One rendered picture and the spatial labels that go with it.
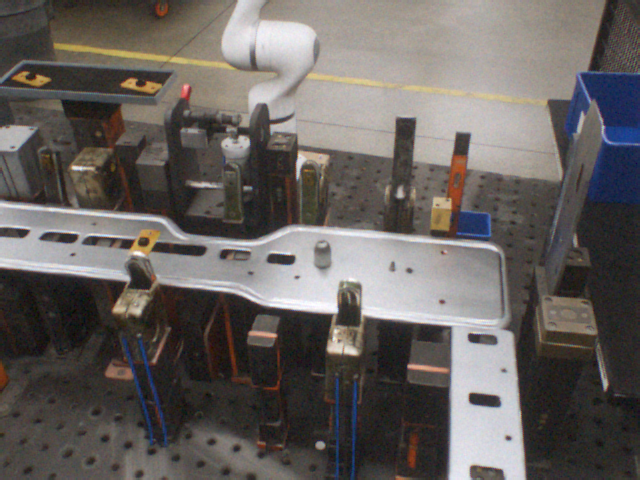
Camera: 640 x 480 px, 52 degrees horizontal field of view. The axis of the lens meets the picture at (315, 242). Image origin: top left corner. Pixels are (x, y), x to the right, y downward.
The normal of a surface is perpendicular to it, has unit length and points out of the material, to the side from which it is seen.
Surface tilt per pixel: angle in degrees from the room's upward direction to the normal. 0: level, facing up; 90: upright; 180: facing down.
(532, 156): 0
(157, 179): 90
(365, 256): 0
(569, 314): 0
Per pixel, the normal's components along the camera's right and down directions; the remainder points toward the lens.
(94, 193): -0.17, 0.62
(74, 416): -0.02, -0.77
